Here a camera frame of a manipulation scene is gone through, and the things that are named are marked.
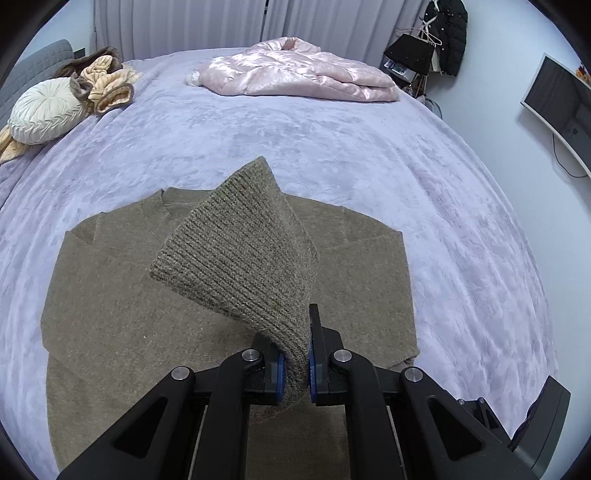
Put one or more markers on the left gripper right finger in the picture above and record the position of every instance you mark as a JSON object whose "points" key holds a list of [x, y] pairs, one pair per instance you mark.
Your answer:
{"points": [[404, 425]]}

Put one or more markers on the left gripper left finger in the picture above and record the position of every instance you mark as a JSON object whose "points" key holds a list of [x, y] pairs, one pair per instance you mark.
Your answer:
{"points": [[190, 425]]}

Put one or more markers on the olive brown knit sweater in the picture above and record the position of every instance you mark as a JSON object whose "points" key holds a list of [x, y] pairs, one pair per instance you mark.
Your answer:
{"points": [[187, 277]]}

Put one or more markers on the lavender plush bed blanket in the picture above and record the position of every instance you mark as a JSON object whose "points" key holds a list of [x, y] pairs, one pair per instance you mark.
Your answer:
{"points": [[481, 313]]}

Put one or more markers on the round cream pleated pillow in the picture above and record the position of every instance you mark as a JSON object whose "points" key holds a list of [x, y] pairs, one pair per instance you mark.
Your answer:
{"points": [[45, 112]]}

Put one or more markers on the peach and brown garment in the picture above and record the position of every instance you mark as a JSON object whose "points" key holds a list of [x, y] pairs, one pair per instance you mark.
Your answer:
{"points": [[100, 80]]}

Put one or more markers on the black hanging bag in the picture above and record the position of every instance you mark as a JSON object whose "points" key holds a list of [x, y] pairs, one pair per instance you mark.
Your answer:
{"points": [[412, 52]]}

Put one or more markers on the pink satin quilted jacket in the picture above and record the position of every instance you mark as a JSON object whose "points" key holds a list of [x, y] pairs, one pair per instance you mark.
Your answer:
{"points": [[290, 66]]}

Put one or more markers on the grey quilted headboard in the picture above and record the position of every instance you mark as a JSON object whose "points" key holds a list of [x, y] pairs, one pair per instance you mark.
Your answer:
{"points": [[39, 66]]}

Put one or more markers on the white pleated curtains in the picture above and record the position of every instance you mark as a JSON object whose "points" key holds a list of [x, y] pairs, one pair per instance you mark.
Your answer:
{"points": [[359, 30]]}

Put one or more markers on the black hanging coat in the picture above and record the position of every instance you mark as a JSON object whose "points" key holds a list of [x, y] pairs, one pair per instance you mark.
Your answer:
{"points": [[447, 20]]}

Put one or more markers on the wall mounted monitor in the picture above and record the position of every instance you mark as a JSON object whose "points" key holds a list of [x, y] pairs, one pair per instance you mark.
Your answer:
{"points": [[561, 100]]}

